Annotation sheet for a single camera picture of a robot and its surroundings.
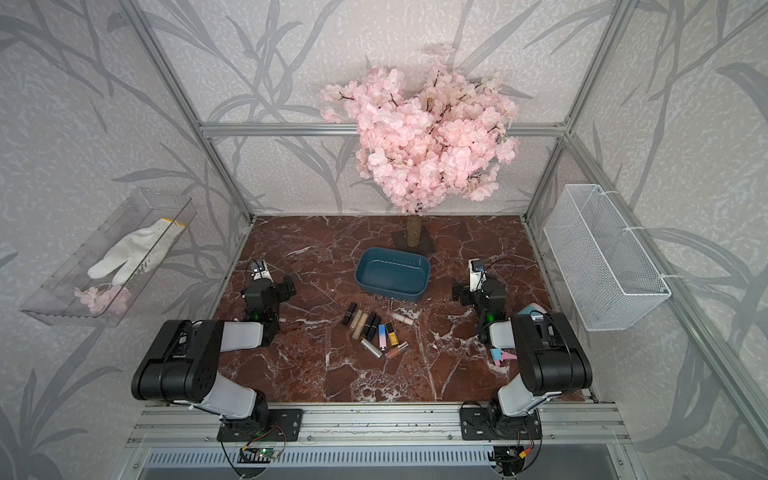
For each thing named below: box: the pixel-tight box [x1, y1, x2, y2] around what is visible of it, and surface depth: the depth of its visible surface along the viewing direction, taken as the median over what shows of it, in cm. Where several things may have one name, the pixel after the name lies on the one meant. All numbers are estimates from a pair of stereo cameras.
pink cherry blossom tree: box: [319, 42, 520, 254], surface depth 71 cm
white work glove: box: [87, 218, 187, 285], surface depth 68 cm
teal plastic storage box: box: [354, 247, 431, 303], surface depth 105 cm
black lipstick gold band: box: [362, 312, 375, 340], surface depth 91 cm
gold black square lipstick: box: [386, 322, 399, 347], surface depth 90 cm
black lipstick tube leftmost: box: [341, 302, 357, 326], surface depth 94 cm
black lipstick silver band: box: [367, 314, 381, 341], surface depth 91 cm
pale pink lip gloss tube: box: [390, 313, 415, 326], surface depth 93 cm
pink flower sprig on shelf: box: [73, 286, 132, 315], surface depth 60 cm
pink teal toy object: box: [490, 348, 518, 366], surface depth 86 cm
